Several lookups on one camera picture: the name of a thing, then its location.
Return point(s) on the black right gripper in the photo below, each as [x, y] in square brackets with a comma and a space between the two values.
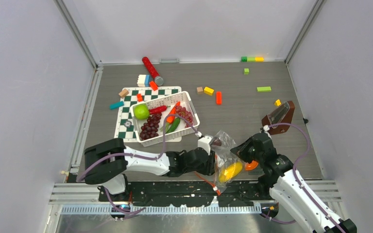
[241, 151]

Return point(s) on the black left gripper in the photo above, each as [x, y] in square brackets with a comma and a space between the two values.
[209, 169]

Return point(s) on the clear zip top bag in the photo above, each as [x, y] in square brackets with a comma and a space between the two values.
[223, 158]

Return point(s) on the yellow fake banana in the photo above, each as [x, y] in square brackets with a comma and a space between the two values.
[227, 174]

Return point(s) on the green fake chili pepper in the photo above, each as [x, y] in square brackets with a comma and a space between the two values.
[174, 125]

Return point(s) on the orange fake carrot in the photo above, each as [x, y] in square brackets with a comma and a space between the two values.
[172, 113]

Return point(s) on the pink fake grapes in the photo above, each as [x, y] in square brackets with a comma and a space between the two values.
[183, 112]

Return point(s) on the white plastic basket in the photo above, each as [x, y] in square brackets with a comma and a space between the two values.
[184, 127]

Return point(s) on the purple fake grapes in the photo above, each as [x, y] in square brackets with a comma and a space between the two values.
[150, 128]

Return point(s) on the red fake chili pepper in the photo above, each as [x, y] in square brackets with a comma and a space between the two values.
[157, 110]

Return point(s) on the green fake apple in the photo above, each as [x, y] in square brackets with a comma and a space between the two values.
[141, 112]

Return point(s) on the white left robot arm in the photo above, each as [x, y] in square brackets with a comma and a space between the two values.
[106, 163]

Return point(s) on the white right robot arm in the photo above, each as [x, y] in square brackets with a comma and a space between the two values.
[283, 183]

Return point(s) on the dark red fake plum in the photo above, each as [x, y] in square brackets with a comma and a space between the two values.
[216, 142]

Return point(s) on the orange S-shaped track piece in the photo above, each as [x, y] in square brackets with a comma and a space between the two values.
[251, 166]

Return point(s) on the grey lego baseplate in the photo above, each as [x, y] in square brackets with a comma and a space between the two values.
[256, 171]

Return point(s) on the brown box with lid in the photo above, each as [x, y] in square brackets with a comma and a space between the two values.
[282, 114]

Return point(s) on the small yellow cube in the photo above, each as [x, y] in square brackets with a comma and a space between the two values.
[277, 103]

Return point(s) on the red rectangular block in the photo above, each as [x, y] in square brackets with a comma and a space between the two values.
[218, 98]

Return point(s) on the flat green block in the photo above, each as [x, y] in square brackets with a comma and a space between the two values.
[264, 89]

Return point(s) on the brown wooden cube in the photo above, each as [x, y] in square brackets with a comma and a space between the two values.
[199, 90]

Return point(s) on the green white chessboard mat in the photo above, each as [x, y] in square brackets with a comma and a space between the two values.
[125, 126]

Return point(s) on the small red block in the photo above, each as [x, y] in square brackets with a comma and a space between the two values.
[139, 98]

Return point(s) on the red block near tube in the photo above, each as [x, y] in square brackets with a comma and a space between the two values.
[153, 86]

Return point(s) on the green yellow block row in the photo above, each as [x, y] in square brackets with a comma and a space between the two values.
[251, 59]

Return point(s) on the white blue toy block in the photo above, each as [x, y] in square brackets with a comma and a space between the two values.
[143, 80]

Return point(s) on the red cylinder tube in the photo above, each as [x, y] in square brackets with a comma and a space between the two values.
[159, 81]

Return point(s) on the teal block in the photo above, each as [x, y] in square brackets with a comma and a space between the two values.
[116, 105]

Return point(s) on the tan wooden block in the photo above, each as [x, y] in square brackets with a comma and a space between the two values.
[123, 93]

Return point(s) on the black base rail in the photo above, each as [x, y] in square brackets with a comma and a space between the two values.
[191, 194]

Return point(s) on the white slotted cable duct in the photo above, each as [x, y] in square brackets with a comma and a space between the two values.
[104, 209]

